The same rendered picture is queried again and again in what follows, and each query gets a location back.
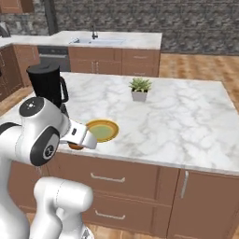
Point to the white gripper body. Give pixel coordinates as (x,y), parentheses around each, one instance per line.
(87,138)

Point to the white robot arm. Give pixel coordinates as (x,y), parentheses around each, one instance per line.
(37,137)

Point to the orange fruit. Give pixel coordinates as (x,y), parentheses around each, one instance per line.
(75,146)

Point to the yellow plate with green centre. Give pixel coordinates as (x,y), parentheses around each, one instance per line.
(104,130)

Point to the wide brown drawer front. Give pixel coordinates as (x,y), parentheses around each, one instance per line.
(137,177)

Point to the green plant in white pot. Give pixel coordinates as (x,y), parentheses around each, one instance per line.
(140,88)

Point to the brown cupboard door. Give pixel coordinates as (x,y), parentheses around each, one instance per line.
(21,183)
(208,205)

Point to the narrow brown drawer front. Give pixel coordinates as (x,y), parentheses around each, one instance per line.
(124,214)

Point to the dark grey dishwasher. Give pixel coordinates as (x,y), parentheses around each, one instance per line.
(56,57)

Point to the white sink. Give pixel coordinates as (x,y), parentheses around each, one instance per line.
(99,41)

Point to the brown corner cupboard run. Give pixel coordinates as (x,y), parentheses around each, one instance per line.
(14,65)

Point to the black tap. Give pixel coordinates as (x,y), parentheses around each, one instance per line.
(94,32)

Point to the dark grey rounded appliance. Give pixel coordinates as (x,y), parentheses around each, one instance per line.
(3,31)

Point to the brown wall cupboard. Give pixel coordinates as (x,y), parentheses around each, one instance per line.
(14,5)

